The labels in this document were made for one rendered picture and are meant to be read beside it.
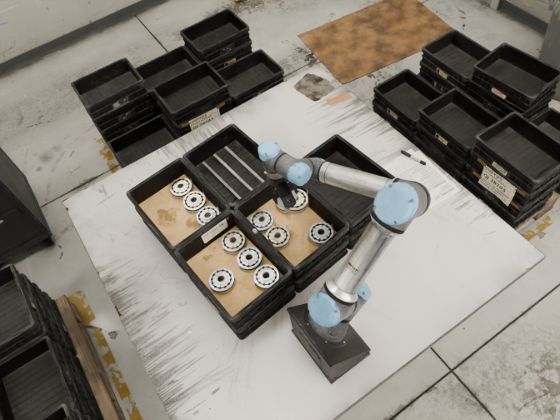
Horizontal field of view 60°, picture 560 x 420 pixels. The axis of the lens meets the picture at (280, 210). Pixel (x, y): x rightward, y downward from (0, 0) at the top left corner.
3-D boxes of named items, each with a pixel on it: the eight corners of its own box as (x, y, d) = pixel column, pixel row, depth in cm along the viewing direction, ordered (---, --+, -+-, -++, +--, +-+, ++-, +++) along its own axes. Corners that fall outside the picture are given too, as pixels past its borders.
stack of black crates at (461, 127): (492, 162, 297) (508, 124, 269) (456, 187, 290) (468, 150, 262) (445, 126, 318) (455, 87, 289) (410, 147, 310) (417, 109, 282)
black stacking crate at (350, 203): (399, 199, 209) (402, 183, 200) (351, 239, 201) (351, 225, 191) (337, 150, 229) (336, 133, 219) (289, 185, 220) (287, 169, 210)
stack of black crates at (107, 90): (147, 106, 358) (125, 56, 321) (165, 128, 343) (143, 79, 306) (97, 131, 348) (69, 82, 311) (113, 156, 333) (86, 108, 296)
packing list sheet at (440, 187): (463, 188, 222) (463, 187, 222) (426, 213, 217) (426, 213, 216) (413, 147, 239) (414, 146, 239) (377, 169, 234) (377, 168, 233)
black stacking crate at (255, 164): (287, 185, 220) (286, 169, 210) (237, 222, 211) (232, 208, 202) (237, 139, 239) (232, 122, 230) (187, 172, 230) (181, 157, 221)
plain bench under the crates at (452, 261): (499, 318, 257) (546, 256, 200) (247, 517, 218) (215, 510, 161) (321, 143, 339) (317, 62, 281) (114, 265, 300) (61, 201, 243)
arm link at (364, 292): (359, 315, 175) (380, 289, 169) (342, 326, 164) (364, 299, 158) (336, 292, 180) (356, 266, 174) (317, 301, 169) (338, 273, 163)
